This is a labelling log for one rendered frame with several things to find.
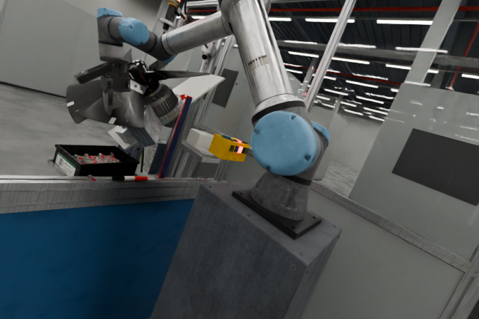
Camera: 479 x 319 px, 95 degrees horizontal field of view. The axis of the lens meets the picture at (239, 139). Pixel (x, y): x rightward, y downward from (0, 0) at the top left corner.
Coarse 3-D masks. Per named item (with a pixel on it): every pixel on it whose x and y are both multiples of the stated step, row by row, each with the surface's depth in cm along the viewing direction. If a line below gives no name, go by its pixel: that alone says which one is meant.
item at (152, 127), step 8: (144, 112) 100; (152, 112) 105; (144, 120) 97; (152, 120) 103; (128, 128) 95; (136, 128) 95; (144, 128) 96; (152, 128) 102; (160, 128) 110; (136, 136) 98; (144, 136) 99; (152, 136) 100; (144, 144) 102; (152, 144) 102
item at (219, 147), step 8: (216, 136) 99; (216, 144) 99; (224, 144) 96; (232, 144) 97; (240, 144) 101; (216, 152) 98; (224, 152) 95; (232, 152) 99; (232, 160) 101; (240, 160) 105
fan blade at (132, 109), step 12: (120, 96) 92; (132, 96) 96; (144, 96) 101; (96, 108) 85; (120, 108) 89; (132, 108) 92; (96, 120) 82; (108, 120) 83; (120, 120) 85; (132, 120) 87
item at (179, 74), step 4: (156, 72) 101; (160, 72) 100; (164, 72) 99; (168, 72) 98; (172, 72) 96; (176, 72) 88; (180, 72) 88; (184, 72) 89; (188, 72) 90; (192, 72) 91; (196, 72) 92; (200, 72) 95; (168, 76) 106; (172, 76) 106; (176, 76) 106; (180, 76) 105; (184, 76) 105; (188, 76) 105; (192, 76) 106; (196, 76) 106
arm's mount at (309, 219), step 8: (232, 192) 56; (240, 192) 56; (248, 192) 59; (240, 200) 54; (248, 200) 53; (256, 208) 51; (264, 208) 52; (264, 216) 50; (272, 216) 49; (280, 216) 51; (304, 216) 57; (312, 216) 60; (280, 224) 47; (288, 224) 48; (296, 224) 50; (304, 224) 52; (312, 224) 54; (288, 232) 46; (296, 232) 46; (304, 232) 50
